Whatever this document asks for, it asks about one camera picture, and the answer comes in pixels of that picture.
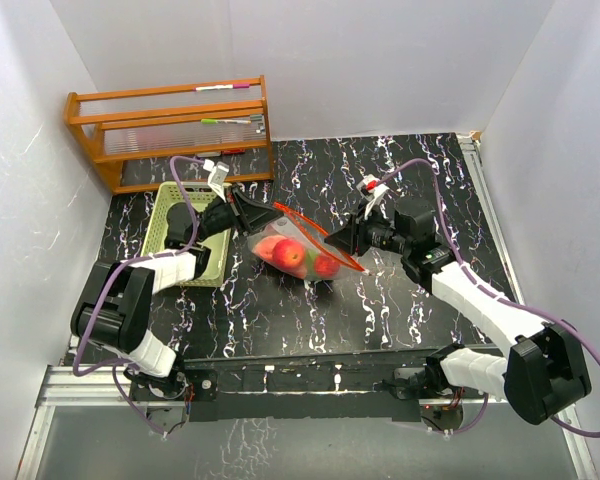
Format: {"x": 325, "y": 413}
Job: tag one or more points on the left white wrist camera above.
{"x": 217, "y": 173}

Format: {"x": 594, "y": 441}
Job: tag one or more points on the red fake wax apple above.
{"x": 326, "y": 267}

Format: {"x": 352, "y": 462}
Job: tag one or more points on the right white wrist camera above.
{"x": 373, "y": 191}

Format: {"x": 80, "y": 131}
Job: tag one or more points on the clear zip top bag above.
{"x": 294, "y": 225}

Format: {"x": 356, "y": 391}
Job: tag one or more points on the green white marker pen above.
{"x": 212, "y": 121}

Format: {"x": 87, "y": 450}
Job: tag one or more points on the green fake leaf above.
{"x": 310, "y": 257}

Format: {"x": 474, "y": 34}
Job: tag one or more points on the aluminium frame rail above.
{"x": 83, "y": 429}

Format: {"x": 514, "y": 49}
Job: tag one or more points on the fake watermelon slice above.
{"x": 265, "y": 247}

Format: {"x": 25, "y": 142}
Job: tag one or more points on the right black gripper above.
{"x": 343, "y": 239}

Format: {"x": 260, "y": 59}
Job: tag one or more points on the pink white marker pen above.
{"x": 224, "y": 86}

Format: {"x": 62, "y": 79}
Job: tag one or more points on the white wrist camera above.
{"x": 373, "y": 191}
{"x": 217, "y": 173}

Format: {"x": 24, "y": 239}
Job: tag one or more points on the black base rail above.
{"x": 388, "y": 384}

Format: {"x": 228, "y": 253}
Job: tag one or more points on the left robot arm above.
{"x": 111, "y": 318}

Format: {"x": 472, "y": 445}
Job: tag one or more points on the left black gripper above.
{"x": 252, "y": 215}

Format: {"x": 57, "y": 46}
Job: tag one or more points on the wooden shelf rack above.
{"x": 117, "y": 128}

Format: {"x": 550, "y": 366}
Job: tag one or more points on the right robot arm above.
{"x": 540, "y": 369}

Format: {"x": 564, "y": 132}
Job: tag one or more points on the pale green plastic basket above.
{"x": 200, "y": 195}

